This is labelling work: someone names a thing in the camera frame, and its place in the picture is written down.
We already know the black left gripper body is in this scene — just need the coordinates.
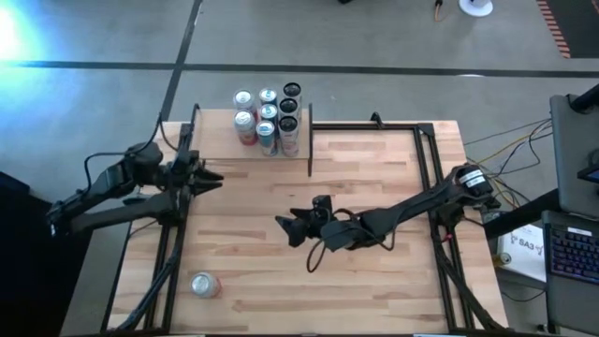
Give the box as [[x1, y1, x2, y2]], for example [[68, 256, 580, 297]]
[[171, 152, 207, 192]]

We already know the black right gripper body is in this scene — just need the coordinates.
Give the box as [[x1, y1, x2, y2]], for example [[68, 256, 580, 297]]
[[306, 195, 341, 242]]

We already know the wooden shelf with black sides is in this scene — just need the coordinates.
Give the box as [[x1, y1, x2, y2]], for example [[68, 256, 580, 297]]
[[189, 102, 314, 179]]

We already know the black cabinet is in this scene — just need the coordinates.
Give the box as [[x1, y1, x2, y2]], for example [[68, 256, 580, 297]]
[[0, 170, 95, 337]]

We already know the white printed box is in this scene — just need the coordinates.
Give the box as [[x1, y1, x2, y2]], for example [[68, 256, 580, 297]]
[[496, 223, 548, 284]]

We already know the grey laptop backlit keyboard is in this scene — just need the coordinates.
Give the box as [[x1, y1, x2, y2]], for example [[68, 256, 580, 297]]
[[542, 209, 599, 336]]

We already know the grey flat panel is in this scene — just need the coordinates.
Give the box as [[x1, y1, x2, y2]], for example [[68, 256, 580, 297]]
[[549, 93, 599, 219]]

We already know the white round base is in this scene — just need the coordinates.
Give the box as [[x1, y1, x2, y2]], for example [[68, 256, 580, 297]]
[[458, 0, 494, 18]]

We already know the black pole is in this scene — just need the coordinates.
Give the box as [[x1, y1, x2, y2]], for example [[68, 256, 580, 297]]
[[567, 82, 599, 114]]

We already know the dark mat red striped edge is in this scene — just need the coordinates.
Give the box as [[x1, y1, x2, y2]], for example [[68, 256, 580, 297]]
[[535, 0, 599, 60]]

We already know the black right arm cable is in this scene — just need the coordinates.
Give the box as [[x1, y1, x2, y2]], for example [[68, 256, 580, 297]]
[[306, 208, 397, 274]]

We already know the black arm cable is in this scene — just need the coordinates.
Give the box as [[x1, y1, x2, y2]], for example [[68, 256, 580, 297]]
[[82, 111, 165, 194], [306, 208, 397, 274]]

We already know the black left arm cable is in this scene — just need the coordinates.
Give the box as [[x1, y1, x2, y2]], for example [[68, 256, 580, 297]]
[[82, 111, 165, 194]]

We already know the black aluminium table frame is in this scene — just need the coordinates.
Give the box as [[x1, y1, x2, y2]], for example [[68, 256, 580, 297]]
[[102, 120, 502, 334]]

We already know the yellow cable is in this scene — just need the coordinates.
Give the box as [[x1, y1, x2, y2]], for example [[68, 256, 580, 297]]
[[467, 132, 554, 210]]

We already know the thin black cable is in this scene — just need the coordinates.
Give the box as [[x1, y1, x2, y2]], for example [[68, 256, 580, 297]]
[[489, 121, 554, 177]]

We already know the thin grey cable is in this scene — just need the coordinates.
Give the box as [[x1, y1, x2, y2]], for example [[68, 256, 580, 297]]
[[462, 118, 552, 147]]

